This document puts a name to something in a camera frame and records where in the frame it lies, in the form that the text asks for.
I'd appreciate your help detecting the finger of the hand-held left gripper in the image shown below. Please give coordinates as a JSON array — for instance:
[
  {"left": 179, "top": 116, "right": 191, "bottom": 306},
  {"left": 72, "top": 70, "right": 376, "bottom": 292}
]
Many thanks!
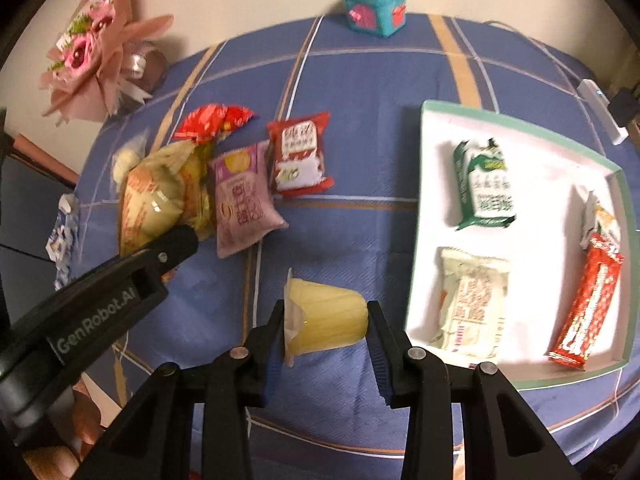
[{"left": 120, "top": 225, "right": 200, "bottom": 275}]

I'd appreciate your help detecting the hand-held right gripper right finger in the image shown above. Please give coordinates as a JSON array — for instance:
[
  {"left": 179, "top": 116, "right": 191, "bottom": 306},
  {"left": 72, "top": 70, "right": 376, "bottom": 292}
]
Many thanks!
[{"left": 366, "top": 301, "right": 576, "bottom": 480}]

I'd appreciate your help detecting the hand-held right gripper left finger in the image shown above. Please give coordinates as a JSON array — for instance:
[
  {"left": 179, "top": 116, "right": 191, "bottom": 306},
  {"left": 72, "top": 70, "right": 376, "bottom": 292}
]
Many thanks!
[{"left": 82, "top": 301, "right": 288, "bottom": 480}]

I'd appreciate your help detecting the beige cracker packet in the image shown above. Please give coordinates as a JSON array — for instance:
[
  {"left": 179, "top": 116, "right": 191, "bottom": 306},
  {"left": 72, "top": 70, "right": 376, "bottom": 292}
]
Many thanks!
[{"left": 117, "top": 142, "right": 193, "bottom": 256}]

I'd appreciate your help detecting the pale yellow jelly cup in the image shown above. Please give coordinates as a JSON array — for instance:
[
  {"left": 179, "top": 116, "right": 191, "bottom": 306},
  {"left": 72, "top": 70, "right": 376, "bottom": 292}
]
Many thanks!
[{"left": 282, "top": 268, "right": 371, "bottom": 366}]

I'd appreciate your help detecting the purple snack packet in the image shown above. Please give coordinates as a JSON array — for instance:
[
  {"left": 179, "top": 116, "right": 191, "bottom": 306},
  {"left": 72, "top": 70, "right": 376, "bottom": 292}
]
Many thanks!
[{"left": 207, "top": 141, "right": 290, "bottom": 260}]

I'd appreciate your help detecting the cream white snack packet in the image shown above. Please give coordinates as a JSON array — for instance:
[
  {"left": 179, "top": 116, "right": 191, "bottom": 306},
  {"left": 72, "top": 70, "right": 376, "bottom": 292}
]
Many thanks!
[{"left": 429, "top": 246, "right": 511, "bottom": 361}]

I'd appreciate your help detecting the red crinkled snack packet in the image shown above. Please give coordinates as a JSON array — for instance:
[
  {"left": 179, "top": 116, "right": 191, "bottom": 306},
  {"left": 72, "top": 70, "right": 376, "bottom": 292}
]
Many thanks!
[{"left": 172, "top": 103, "right": 258, "bottom": 146}]

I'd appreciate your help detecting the dark red white snack packet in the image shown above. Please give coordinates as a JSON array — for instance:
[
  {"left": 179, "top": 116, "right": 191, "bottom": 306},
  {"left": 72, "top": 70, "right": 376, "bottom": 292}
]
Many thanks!
[{"left": 266, "top": 112, "right": 335, "bottom": 197}]

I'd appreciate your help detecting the green white snack packet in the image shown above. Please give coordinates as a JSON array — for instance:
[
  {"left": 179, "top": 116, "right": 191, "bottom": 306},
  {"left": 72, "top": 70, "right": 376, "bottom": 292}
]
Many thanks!
[{"left": 452, "top": 138, "right": 517, "bottom": 232}]

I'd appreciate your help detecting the white tray with teal rim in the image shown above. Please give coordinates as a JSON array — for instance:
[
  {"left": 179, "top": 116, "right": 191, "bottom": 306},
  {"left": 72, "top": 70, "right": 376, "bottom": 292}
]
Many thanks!
[{"left": 402, "top": 100, "right": 631, "bottom": 391}]

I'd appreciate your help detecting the red patterned packet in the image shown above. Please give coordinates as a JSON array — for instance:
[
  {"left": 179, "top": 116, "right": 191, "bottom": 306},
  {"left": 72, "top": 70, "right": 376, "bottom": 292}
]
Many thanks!
[{"left": 545, "top": 232, "right": 625, "bottom": 371}]

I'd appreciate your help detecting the white orange snack packet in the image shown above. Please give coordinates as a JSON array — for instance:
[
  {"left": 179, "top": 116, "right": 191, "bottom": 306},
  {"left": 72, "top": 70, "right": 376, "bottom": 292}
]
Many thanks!
[{"left": 579, "top": 190, "right": 621, "bottom": 251}]

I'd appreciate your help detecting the person's left hand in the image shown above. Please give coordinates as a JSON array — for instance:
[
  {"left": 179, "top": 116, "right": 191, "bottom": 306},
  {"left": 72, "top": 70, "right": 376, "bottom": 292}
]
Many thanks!
[{"left": 25, "top": 377, "right": 108, "bottom": 480}]

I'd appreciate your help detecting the blue white crumpled wrapper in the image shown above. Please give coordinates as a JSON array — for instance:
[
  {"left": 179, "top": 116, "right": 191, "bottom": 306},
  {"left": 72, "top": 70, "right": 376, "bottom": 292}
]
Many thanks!
[{"left": 45, "top": 194, "right": 81, "bottom": 291}]

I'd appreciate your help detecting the white pastry in clear wrapper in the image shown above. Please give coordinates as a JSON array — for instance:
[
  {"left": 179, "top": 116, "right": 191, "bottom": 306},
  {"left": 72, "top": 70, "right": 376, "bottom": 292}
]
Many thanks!
[{"left": 111, "top": 132, "right": 151, "bottom": 196}]

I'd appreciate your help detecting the brown chair back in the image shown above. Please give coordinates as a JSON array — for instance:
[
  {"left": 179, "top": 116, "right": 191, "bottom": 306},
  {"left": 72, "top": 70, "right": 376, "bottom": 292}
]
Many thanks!
[{"left": 10, "top": 132, "right": 81, "bottom": 188}]

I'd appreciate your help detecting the pink flower bouquet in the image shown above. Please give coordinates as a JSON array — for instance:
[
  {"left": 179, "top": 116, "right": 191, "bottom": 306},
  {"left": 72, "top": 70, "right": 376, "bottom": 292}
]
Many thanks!
[{"left": 39, "top": 0, "right": 175, "bottom": 123}]

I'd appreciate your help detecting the teal pink toy box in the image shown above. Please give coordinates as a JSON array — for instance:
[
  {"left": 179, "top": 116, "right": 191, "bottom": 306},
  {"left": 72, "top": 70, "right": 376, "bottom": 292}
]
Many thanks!
[{"left": 340, "top": 0, "right": 408, "bottom": 38}]

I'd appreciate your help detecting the white power strip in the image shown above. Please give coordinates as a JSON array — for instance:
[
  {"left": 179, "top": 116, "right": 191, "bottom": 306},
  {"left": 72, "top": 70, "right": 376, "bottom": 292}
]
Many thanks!
[{"left": 576, "top": 79, "right": 628, "bottom": 146}]

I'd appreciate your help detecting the black charger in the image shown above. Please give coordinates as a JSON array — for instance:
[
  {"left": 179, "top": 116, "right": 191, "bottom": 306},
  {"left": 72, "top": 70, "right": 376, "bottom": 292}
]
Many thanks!
[{"left": 609, "top": 87, "right": 640, "bottom": 128}]

